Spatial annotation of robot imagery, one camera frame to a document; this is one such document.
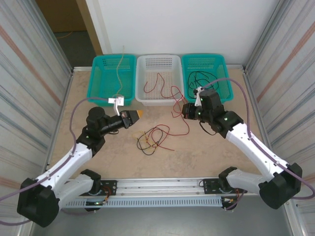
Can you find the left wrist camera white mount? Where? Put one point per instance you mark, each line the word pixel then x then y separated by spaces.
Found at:
pixel 118 100

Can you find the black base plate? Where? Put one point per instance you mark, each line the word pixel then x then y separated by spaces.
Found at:
pixel 211 186
pixel 109 186

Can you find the teal plastic perforated basket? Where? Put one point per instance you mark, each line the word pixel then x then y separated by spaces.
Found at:
pixel 98 73
pixel 226 81

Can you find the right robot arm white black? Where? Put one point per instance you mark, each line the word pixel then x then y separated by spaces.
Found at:
pixel 258 152

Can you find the aluminium table edge profile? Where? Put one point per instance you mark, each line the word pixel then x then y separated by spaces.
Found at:
pixel 81 68

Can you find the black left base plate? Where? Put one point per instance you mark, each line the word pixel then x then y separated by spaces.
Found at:
pixel 109 186

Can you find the white plastic perforated basket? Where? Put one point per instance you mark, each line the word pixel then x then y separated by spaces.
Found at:
pixel 152 100

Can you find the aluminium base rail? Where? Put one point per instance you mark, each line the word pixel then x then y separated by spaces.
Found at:
pixel 160 184

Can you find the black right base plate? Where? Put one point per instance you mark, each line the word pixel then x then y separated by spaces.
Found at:
pixel 211 186

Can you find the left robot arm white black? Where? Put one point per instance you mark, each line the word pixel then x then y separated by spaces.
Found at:
pixel 66 162

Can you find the brown wooden door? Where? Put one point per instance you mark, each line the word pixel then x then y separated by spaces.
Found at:
pixel 61 14

